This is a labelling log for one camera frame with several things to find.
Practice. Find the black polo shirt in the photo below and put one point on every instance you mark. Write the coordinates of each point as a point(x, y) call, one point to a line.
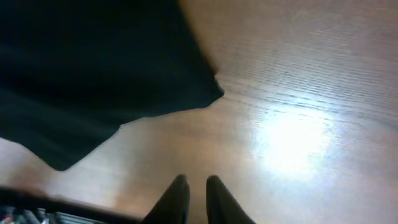
point(74, 71)

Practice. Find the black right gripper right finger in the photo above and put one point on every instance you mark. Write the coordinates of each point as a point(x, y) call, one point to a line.
point(221, 206)

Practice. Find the black base bracket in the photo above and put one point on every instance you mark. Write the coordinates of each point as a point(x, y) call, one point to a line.
point(24, 207)

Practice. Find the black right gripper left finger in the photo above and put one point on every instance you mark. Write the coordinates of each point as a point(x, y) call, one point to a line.
point(173, 206)

